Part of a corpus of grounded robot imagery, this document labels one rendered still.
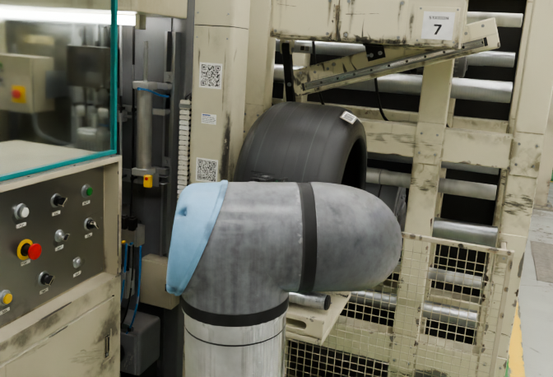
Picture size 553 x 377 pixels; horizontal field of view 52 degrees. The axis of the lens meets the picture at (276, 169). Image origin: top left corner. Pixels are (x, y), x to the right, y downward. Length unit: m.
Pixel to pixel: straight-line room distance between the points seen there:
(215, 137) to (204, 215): 1.18
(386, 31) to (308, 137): 0.48
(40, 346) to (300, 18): 1.22
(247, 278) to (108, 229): 1.24
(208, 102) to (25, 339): 0.81
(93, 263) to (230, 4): 0.86
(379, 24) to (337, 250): 1.33
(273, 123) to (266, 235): 1.03
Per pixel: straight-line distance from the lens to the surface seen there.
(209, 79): 1.71
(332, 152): 1.49
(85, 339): 1.75
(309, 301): 1.66
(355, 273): 0.58
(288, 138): 1.51
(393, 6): 1.82
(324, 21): 1.86
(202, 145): 1.74
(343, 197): 0.58
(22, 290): 1.57
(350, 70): 1.98
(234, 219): 0.55
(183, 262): 0.55
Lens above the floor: 1.60
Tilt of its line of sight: 12 degrees down
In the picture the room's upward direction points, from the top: 4 degrees clockwise
